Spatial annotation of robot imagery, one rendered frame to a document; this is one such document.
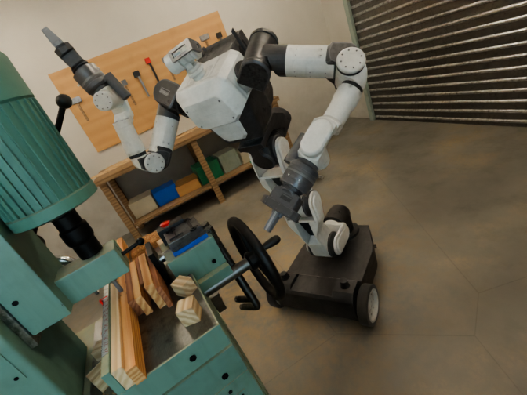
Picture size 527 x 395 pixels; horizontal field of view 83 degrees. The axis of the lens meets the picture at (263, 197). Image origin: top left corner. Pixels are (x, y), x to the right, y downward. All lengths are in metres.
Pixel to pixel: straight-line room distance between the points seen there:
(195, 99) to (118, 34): 3.01
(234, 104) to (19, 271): 0.72
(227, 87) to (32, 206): 0.63
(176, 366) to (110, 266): 0.27
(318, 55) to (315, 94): 3.71
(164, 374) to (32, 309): 0.30
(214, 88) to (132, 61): 3.00
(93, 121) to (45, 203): 3.32
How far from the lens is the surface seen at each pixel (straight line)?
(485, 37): 3.33
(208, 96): 1.05
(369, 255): 1.79
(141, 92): 3.96
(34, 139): 0.70
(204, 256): 0.83
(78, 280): 0.81
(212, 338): 0.67
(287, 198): 0.81
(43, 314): 0.81
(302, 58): 0.96
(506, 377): 1.56
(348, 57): 0.93
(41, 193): 0.69
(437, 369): 1.56
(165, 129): 1.25
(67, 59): 1.26
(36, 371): 0.83
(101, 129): 3.99
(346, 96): 0.90
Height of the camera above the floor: 1.32
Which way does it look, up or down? 24 degrees down
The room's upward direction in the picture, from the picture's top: 23 degrees counter-clockwise
